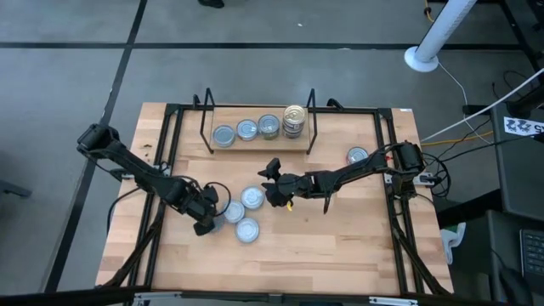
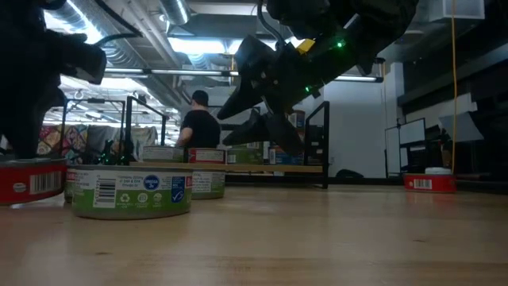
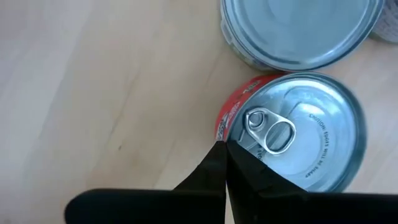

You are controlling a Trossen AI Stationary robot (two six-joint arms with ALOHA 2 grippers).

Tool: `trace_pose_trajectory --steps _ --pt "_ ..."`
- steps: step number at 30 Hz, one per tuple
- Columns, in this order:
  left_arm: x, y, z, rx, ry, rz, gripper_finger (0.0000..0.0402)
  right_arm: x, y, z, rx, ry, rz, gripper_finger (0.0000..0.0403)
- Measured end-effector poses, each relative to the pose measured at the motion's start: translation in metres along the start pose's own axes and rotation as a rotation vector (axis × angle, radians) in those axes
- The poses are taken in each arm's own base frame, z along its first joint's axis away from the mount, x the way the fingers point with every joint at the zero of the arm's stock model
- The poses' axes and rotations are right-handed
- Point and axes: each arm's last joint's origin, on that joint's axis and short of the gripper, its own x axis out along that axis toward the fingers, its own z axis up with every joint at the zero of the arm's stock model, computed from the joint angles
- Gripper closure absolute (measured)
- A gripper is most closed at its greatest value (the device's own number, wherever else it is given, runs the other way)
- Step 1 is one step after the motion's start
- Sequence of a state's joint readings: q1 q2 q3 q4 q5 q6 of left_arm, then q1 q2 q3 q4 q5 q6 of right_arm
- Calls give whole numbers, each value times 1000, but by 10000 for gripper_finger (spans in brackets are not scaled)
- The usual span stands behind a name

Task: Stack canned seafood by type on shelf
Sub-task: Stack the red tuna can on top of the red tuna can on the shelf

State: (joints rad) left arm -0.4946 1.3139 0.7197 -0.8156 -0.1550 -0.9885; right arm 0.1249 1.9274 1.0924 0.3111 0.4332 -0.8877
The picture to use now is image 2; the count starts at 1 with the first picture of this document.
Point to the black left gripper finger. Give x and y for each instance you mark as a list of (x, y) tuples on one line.
[(21, 139)]

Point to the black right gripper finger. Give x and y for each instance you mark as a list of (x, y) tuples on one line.
[(278, 127), (246, 99)]

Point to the red albacore tuna can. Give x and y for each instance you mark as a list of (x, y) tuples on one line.
[(31, 182), (430, 183), (206, 155)]

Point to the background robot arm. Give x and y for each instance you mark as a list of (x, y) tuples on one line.
[(105, 157)]

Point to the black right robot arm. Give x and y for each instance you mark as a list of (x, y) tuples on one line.
[(377, 24)]

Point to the person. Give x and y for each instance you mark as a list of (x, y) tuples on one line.
[(200, 127)]

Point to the colourful patterned cloth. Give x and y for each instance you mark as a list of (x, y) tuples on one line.
[(75, 139)]

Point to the long ceiling light bar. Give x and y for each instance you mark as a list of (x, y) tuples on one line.
[(190, 72)]

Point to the grey hanging cloth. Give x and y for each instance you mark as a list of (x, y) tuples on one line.
[(101, 139)]

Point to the black lump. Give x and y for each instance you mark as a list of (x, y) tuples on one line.
[(349, 174)]

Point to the white upright panel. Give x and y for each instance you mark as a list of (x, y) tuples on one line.
[(393, 153)]

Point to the white computer monitor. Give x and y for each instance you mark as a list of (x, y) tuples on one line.
[(412, 131)]

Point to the small white object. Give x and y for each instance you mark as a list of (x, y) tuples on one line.
[(436, 171)]

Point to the grey slanted panel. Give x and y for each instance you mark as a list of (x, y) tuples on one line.
[(462, 127)]

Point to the white ceiling unit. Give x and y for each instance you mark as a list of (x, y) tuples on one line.
[(456, 10)]

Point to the black metal rig frame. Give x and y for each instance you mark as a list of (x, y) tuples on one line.
[(63, 127)]

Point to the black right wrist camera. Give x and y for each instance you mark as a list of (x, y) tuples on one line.
[(256, 55)]

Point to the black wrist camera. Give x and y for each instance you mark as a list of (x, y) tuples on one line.
[(83, 57), (256, 55)]

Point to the wooden shelf with black frame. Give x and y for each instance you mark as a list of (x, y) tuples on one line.
[(258, 168)]

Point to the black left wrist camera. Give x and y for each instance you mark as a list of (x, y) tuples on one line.
[(83, 57)]

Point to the ribbed silver air duct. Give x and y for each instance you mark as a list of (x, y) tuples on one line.
[(119, 55)]

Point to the black metal table frame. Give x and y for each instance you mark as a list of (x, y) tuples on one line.
[(369, 181)]

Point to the smooth silver air duct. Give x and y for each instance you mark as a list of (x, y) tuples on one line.
[(174, 12)]

